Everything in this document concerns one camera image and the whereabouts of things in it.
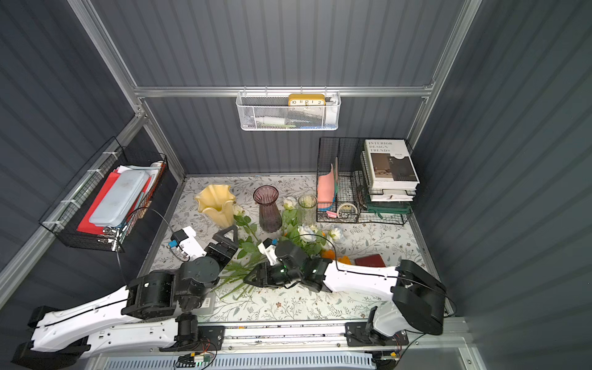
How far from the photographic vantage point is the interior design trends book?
0.87m

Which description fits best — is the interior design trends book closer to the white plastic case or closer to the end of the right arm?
the end of the right arm

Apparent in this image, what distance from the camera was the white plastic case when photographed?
0.67 metres

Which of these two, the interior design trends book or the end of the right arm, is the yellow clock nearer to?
the interior design trends book

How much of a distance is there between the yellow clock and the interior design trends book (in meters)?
0.29

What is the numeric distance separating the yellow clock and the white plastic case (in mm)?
590

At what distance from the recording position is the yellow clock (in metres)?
0.88

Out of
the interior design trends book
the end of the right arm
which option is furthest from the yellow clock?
the end of the right arm
